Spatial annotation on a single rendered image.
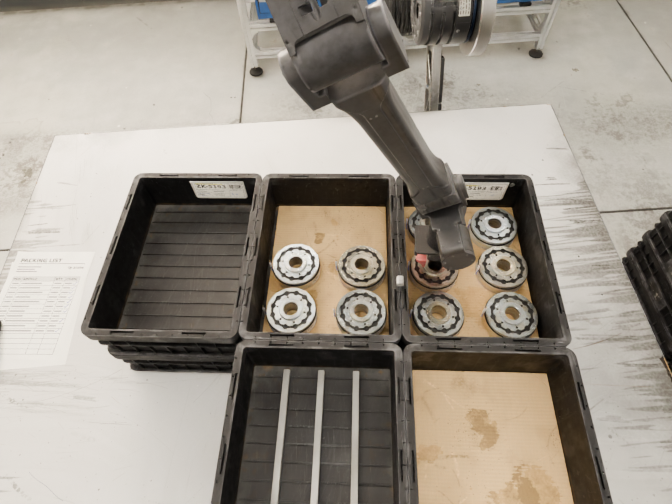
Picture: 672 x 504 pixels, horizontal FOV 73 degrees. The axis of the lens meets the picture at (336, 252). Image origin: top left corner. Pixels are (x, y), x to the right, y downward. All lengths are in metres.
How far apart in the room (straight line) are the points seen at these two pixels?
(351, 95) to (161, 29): 3.06
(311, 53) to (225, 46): 2.76
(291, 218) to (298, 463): 0.54
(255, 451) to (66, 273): 0.73
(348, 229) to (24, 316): 0.83
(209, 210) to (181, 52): 2.16
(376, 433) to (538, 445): 0.29
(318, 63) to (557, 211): 1.03
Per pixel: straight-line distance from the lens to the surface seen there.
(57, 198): 1.56
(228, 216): 1.14
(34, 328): 1.34
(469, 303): 1.00
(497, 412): 0.94
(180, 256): 1.11
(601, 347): 1.21
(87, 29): 3.73
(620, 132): 2.82
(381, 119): 0.52
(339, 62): 0.45
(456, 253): 0.77
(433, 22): 1.09
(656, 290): 1.88
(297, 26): 0.45
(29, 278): 1.43
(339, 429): 0.90
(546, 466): 0.95
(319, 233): 1.07
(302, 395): 0.92
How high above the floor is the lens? 1.71
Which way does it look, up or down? 58 degrees down
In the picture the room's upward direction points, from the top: 4 degrees counter-clockwise
